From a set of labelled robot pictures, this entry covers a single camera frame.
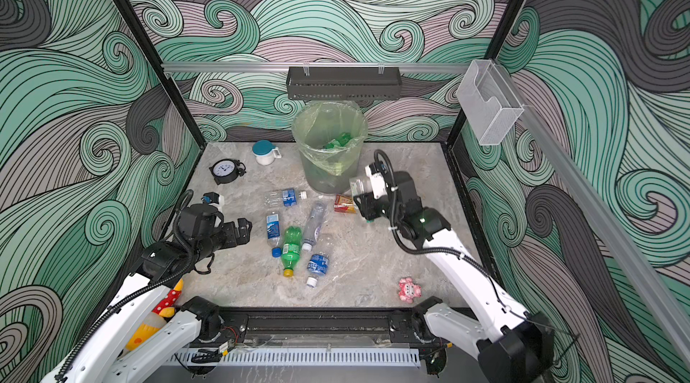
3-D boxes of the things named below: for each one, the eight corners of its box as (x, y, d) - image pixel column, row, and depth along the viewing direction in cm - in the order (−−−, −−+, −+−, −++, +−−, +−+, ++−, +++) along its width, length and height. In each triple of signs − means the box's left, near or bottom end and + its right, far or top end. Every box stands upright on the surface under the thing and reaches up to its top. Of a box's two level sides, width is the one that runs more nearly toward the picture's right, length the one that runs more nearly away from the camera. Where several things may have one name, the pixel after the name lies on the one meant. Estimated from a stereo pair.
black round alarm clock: (207, 184, 108) (204, 180, 106) (216, 163, 116) (213, 158, 113) (241, 184, 108) (239, 180, 106) (248, 163, 116) (246, 158, 113)
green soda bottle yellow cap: (281, 277, 84) (278, 271, 80) (287, 233, 94) (284, 226, 90) (298, 277, 84) (296, 271, 80) (302, 233, 94) (301, 226, 90)
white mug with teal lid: (262, 169, 113) (258, 158, 108) (251, 156, 118) (247, 145, 113) (280, 158, 117) (277, 147, 112) (269, 147, 122) (266, 136, 117)
